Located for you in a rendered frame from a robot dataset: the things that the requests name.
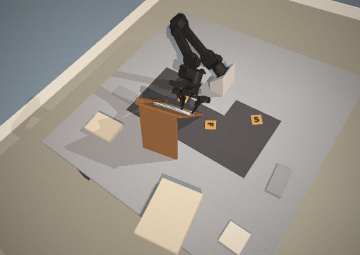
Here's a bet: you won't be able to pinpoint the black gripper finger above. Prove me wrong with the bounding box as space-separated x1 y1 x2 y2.
192 101 203 114
178 96 186 110

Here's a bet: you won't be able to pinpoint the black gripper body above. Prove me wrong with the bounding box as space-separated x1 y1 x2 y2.
172 80 210 103

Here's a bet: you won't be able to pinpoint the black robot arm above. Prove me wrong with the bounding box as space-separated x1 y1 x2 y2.
169 13 229 96

